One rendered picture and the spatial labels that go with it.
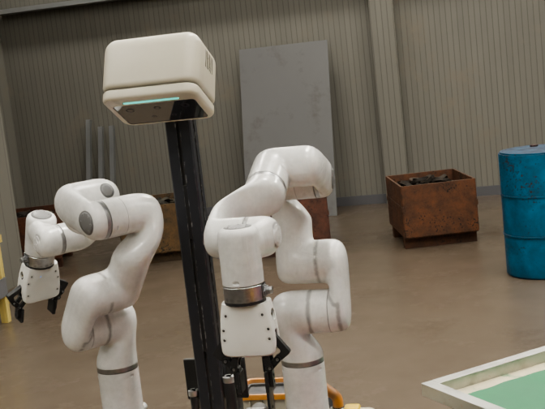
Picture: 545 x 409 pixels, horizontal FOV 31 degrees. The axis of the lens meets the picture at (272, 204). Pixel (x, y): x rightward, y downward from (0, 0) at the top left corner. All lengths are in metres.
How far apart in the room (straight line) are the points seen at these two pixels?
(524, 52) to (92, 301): 10.69
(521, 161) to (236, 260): 6.39
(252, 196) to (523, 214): 6.26
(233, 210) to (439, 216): 7.80
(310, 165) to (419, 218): 7.66
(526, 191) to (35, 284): 5.91
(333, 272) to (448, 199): 7.56
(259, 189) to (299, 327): 0.37
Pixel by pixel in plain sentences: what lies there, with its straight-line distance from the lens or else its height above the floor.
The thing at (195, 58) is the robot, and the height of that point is 1.97.
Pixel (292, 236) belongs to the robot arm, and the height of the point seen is 1.57.
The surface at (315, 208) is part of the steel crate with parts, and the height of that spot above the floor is 0.45.
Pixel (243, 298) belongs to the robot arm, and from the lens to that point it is 1.72.
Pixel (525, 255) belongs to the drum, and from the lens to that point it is 8.14.
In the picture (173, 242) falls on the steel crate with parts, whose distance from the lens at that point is 10.29.
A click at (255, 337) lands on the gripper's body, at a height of 1.47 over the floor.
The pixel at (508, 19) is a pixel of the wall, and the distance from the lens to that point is 12.52.
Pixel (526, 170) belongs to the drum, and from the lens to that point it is 7.99.
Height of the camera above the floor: 1.95
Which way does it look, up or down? 8 degrees down
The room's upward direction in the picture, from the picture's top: 6 degrees counter-clockwise
